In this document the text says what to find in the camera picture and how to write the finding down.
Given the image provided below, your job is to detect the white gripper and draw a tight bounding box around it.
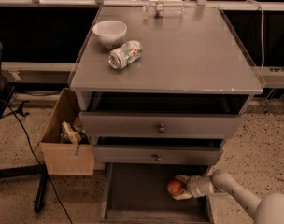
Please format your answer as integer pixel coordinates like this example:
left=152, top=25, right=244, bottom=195
left=173, top=175, right=205, bottom=201

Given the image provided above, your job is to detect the red apple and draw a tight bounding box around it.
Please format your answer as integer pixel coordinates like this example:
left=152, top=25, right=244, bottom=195
left=167, top=179, right=184, bottom=195

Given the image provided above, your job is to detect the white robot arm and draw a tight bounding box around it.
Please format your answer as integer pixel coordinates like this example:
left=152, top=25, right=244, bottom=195
left=167, top=169, right=284, bottom=224

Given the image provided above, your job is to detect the bottom grey drawer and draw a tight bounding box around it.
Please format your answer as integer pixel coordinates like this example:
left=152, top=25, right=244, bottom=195
left=100, top=163, right=214, bottom=224

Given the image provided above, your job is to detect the grey drawer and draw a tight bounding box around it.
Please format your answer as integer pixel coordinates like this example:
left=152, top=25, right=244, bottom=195
left=100, top=163, right=214, bottom=224
left=80, top=92, right=249, bottom=139
left=93, top=137, right=223, bottom=165

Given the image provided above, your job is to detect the middle grey drawer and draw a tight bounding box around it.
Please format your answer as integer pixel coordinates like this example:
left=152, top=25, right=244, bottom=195
left=93, top=137, right=223, bottom=165

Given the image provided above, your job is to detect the grey drawer cabinet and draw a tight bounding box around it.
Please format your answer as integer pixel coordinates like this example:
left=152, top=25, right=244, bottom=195
left=68, top=6, right=263, bottom=166

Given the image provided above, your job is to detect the top grey drawer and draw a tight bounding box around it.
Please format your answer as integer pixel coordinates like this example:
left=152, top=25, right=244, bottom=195
left=80, top=92, right=249, bottom=139

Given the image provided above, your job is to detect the cardboard box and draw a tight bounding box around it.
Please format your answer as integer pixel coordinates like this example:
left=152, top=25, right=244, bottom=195
left=40, top=89, right=94, bottom=175

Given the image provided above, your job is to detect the crushed soda can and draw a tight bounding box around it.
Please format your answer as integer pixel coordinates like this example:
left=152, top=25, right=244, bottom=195
left=108, top=40, right=142, bottom=70

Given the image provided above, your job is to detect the white ceramic bowl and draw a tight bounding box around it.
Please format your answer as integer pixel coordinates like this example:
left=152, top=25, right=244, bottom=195
left=92, top=21, right=127, bottom=49

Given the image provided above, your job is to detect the small clear fixture with tag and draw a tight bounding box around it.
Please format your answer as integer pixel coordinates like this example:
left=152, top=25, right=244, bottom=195
left=142, top=1, right=185, bottom=19

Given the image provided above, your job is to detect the black stand with base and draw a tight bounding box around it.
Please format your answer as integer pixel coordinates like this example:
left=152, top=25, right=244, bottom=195
left=0, top=41, right=49, bottom=213

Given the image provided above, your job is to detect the black floor cable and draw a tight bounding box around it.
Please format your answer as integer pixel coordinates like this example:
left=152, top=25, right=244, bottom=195
left=0, top=94, right=74, bottom=224

